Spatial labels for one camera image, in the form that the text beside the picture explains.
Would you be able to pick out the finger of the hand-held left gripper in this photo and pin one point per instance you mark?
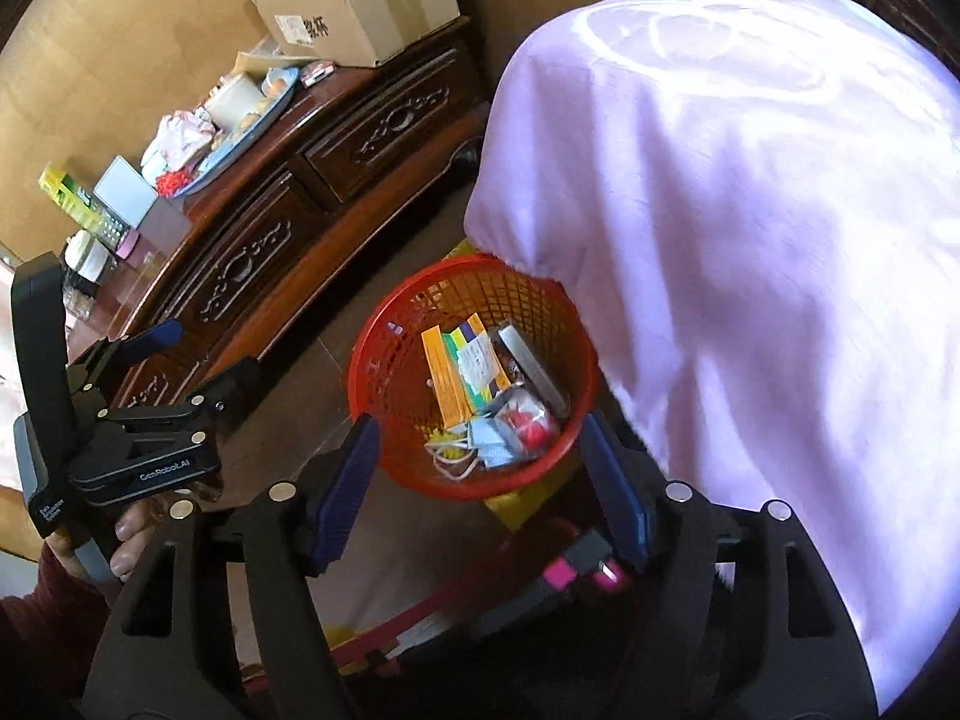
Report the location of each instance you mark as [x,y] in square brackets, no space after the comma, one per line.
[157,334]
[225,386]

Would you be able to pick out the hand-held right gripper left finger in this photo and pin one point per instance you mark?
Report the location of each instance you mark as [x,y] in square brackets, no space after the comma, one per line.
[349,487]

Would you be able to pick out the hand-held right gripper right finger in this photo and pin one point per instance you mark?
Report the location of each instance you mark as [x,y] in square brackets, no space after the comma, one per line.
[615,487]

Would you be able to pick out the red jelly cup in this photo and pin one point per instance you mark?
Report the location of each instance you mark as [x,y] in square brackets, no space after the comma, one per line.
[529,427]

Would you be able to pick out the red plastic basket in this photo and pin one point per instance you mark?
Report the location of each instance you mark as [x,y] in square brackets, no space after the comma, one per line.
[390,360]

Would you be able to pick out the blue face mask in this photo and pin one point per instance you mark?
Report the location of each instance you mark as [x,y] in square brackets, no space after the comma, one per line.
[487,442]

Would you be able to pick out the orange cardboard box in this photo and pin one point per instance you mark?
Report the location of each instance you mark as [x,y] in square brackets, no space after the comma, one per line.
[446,375]

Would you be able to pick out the person's left forearm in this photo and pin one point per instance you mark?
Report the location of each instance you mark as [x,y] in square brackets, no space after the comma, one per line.
[37,645]

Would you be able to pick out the person's left hand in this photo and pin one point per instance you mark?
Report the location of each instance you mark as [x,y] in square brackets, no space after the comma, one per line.
[136,534]

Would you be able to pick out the yellow plastic object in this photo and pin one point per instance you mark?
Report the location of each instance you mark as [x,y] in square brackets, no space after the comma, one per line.
[525,506]

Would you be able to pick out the grey and pink object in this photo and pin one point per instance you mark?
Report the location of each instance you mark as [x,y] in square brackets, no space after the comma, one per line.
[562,574]

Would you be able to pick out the carved wooden sideboard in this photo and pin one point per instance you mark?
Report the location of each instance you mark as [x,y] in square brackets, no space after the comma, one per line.
[262,255]

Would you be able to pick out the grey flat box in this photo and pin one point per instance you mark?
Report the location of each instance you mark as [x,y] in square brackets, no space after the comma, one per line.
[124,191]

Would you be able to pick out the green and yellow box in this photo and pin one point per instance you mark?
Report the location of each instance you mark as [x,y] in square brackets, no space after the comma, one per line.
[71,199]

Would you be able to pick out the pink and white bag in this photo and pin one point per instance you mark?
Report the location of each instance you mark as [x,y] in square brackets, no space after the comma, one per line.
[176,139]

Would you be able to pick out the blue plate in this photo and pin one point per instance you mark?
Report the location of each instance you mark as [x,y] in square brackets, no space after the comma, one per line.
[240,139]

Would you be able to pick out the white jar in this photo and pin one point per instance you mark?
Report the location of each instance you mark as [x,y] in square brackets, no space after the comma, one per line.
[232,101]

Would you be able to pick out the purple printed blanket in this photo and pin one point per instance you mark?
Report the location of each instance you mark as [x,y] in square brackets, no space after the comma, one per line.
[750,240]

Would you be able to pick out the small pink packet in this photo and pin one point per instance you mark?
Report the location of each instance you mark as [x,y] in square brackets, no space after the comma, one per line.
[316,73]

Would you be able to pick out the brown cardboard box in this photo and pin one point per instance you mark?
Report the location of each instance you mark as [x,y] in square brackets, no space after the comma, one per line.
[360,22]

